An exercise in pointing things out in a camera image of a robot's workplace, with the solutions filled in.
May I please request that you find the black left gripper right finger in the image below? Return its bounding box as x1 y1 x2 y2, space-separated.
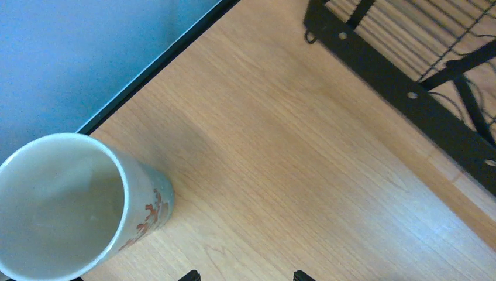
293 270 315 281

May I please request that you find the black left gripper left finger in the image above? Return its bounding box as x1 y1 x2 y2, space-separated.
178 269 201 281

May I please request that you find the tall patterned ceramic cup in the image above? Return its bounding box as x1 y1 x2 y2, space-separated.
1 133 175 280

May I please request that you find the black wire dish rack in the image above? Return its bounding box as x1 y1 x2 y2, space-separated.
304 1 495 193

